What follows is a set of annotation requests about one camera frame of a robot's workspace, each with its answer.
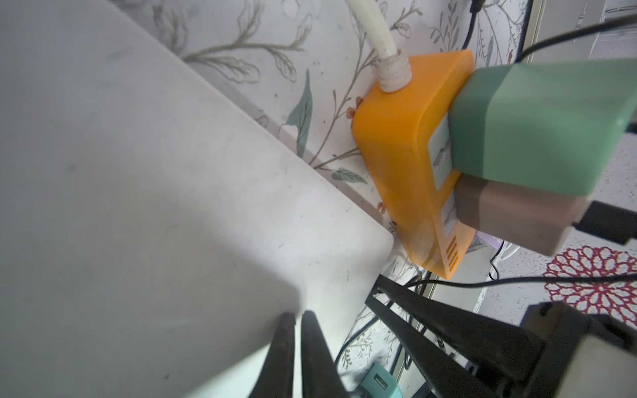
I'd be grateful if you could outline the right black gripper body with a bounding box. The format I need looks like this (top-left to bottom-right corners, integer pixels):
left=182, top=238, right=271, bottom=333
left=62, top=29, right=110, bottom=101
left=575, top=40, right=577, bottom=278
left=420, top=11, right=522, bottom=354
left=519, top=302, right=636, bottom=397

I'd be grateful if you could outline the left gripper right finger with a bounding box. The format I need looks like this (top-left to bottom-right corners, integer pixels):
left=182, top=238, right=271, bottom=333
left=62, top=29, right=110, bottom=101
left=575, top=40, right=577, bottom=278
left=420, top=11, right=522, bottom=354
left=300, top=311, right=348, bottom=398

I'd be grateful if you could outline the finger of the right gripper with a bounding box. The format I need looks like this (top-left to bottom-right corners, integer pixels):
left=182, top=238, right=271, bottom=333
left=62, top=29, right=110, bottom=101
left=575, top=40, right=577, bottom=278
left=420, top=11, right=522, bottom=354
left=375, top=276, right=543, bottom=382
left=365, top=296, right=497, bottom=397

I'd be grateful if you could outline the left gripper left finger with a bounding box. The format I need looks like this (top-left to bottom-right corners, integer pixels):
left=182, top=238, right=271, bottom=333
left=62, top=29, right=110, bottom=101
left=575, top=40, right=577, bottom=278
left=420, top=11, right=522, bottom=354
left=249, top=313, right=296, bottom=398

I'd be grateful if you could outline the teal charger plug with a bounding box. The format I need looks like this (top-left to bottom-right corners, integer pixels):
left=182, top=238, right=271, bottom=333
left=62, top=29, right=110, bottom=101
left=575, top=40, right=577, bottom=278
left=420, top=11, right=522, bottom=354
left=355, top=363, right=403, bottom=398

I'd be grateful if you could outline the black charger cable front laptop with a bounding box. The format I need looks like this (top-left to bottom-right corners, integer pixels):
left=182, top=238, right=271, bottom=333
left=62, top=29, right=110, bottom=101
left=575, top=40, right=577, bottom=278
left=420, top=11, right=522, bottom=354
left=332, top=270, right=637, bottom=369

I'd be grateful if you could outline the pink charger plug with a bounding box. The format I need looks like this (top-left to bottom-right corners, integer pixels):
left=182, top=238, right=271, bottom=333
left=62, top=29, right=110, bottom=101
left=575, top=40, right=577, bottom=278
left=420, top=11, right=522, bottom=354
left=455, top=174, right=591, bottom=256

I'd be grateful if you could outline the silver laptop front right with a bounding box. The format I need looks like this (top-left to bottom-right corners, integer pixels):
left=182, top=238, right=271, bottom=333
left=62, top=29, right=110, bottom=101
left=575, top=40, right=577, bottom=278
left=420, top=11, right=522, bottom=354
left=398, top=246, right=497, bottom=397

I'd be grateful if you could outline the white laptop front left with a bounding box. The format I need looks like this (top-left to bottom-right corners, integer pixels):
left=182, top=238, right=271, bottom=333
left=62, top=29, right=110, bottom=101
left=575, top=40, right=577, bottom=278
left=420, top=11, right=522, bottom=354
left=1, top=1, right=393, bottom=397

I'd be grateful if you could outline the green charger plug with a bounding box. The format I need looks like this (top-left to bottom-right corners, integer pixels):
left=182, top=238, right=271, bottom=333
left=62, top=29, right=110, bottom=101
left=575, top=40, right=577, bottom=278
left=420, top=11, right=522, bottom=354
left=449, top=59, right=636, bottom=197

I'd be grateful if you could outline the purple power strip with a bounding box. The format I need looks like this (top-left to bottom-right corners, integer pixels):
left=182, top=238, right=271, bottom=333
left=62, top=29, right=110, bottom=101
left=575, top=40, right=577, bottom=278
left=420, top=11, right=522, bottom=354
left=475, top=231, right=504, bottom=249

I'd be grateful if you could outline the orange power strip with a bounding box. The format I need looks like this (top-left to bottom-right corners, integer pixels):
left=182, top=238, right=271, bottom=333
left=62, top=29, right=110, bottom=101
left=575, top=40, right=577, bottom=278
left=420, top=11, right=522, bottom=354
left=353, top=50, right=474, bottom=280

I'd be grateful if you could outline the white power cable left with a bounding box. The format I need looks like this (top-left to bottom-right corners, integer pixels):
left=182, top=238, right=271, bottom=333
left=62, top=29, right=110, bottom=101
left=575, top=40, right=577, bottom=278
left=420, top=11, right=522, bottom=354
left=345, top=0, right=414, bottom=94

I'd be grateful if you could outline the black cable back left laptop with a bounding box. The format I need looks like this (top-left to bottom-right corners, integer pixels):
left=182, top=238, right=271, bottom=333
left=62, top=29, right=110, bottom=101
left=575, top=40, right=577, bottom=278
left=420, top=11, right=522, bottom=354
left=460, top=0, right=637, bottom=63

